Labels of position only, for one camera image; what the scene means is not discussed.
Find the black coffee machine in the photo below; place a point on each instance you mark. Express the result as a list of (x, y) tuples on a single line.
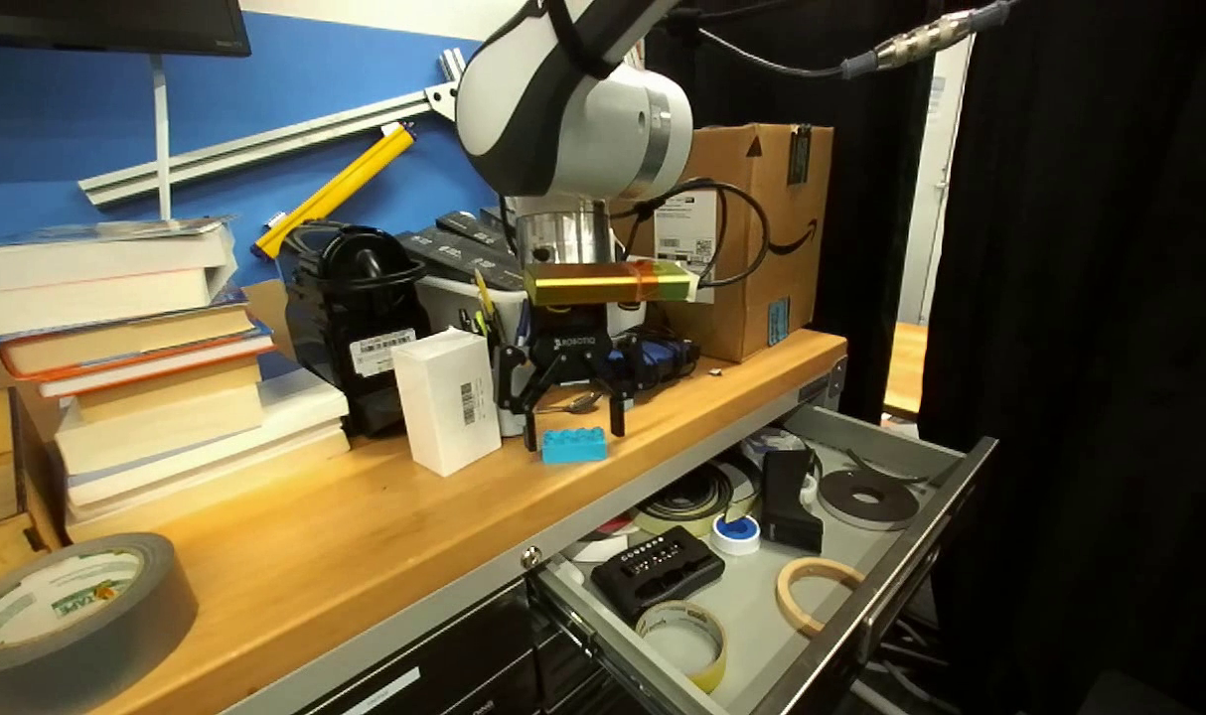
[(350, 318)]

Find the stack of black flat boxes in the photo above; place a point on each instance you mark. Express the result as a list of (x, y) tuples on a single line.
[(459, 248)]

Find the yellow bar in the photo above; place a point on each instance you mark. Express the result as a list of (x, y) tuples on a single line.
[(335, 191)]

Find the black curtain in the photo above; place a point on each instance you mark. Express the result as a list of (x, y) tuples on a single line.
[(1090, 348)]

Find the small white blue tape roll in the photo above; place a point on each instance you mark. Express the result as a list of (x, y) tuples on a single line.
[(735, 536)]

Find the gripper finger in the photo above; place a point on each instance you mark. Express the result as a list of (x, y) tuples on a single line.
[(613, 397), (509, 382)]

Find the wooden box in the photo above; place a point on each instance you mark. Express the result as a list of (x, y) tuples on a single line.
[(37, 467)]

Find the yellow pen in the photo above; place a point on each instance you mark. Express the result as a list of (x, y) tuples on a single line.
[(484, 295)]

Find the black drawer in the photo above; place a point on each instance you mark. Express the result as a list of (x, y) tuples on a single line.
[(444, 655)]

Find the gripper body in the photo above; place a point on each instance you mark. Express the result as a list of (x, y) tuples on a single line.
[(573, 343)]

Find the wooden table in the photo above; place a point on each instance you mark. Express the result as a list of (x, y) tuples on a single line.
[(905, 372)]

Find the aluminium rail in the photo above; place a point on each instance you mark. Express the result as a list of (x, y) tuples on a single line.
[(265, 144)]

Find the black power adapter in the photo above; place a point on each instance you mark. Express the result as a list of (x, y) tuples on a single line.
[(788, 501)]

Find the pale yellow tape roll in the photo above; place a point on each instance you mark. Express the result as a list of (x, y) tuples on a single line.
[(707, 655)]

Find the white bin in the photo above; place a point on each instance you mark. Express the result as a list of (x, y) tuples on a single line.
[(444, 298)]

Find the stack of books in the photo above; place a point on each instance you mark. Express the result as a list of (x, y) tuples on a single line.
[(146, 377)]

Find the grey duct tape roll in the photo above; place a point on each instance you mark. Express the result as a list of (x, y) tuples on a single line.
[(96, 636)]

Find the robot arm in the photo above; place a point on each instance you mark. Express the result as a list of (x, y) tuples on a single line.
[(563, 89)]

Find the white cardboard box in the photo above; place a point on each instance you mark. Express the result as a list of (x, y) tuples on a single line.
[(449, 402)]

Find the blue toy brick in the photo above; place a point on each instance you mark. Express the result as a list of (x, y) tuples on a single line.
[(573, 446)]

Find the black monitor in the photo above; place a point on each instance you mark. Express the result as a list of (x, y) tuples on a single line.
[(106, 25)]

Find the brown cardboard box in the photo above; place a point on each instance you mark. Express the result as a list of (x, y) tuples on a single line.
[(762, 238)]

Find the yellow black tape roll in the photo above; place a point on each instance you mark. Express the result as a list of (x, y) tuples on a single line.
[(687, 497)]

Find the grey metal drawer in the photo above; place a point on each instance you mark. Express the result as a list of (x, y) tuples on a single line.
[(762, 606)]

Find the black magnetic tape roll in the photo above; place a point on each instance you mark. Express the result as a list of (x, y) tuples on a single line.
[(869, 500)]

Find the black bit case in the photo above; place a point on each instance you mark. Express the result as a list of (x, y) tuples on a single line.
[(658, 571)]

